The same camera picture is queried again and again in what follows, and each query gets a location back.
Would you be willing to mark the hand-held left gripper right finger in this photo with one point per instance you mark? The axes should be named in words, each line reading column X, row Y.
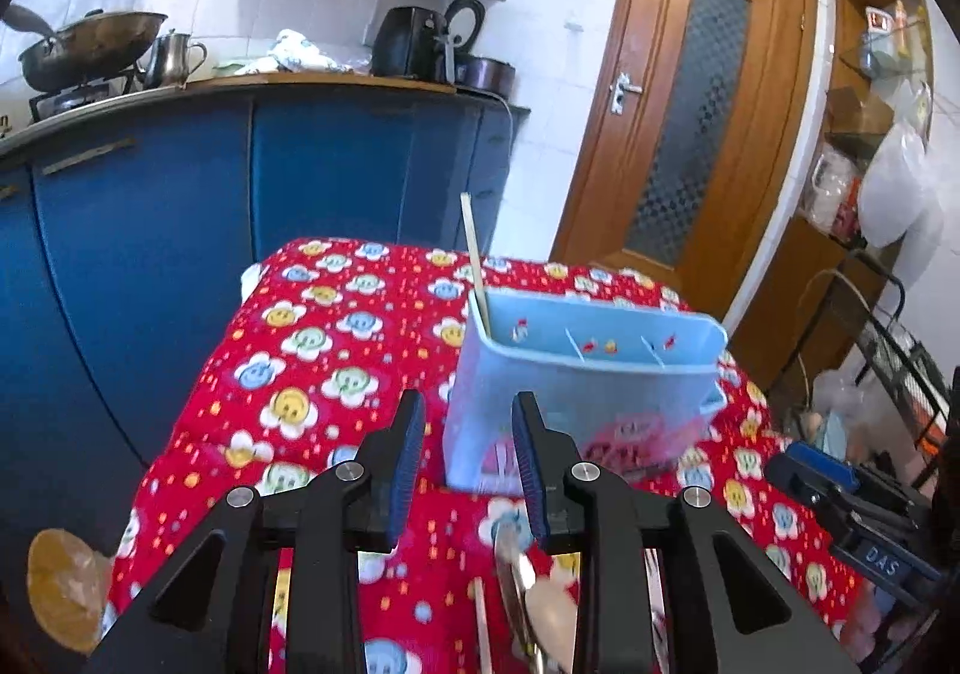
column 529, row 471

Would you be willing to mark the white plastic bag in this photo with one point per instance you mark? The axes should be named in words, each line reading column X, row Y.
column 896, row 187

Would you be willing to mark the red flower-print tablecloth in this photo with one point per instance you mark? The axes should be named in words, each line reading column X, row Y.
column 337, row 344

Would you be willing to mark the metal wok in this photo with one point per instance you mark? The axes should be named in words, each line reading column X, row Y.
column 90, row 48

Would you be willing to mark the gas stove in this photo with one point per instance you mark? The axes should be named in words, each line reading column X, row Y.
column 75, row 98

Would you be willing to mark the wooden board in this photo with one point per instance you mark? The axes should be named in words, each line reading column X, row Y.
column 337, row 80

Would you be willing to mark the light blue plastic utensil holder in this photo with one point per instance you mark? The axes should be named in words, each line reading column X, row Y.
column 600, row 382

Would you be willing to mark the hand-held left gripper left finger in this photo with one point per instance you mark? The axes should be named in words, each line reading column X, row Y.
column 405, row 464

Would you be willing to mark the metal spoon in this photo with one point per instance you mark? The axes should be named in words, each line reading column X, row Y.
column 514, row 569

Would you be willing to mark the blue base cabinets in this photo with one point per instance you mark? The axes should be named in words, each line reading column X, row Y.
column 187, row 232

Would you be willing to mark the black air fryer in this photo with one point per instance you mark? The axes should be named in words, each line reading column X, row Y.
column 405, row 44

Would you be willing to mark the wooden chopstick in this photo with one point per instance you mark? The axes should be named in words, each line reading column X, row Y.
column 474, row 254
column 482, row 629

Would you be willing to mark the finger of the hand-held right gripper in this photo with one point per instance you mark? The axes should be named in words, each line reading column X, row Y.
column 814, row 455

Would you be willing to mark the metal kettle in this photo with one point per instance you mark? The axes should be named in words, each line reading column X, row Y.
column 169, row 59

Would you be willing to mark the black rice cooker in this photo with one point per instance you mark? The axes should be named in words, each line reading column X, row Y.
column 480, row 74

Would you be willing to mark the beige spoon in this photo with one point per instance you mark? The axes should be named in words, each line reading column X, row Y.
column 551, row 621

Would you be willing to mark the cardboard box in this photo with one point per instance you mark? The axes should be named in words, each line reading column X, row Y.
column 859, row 108

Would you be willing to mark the white patterned cloth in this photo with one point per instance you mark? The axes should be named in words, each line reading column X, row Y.
column 300, row 53

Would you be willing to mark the wooden door with glass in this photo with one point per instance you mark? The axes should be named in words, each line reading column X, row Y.
column 637, row 194

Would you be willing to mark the jars on shelf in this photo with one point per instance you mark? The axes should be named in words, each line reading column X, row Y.
column 889, row 37

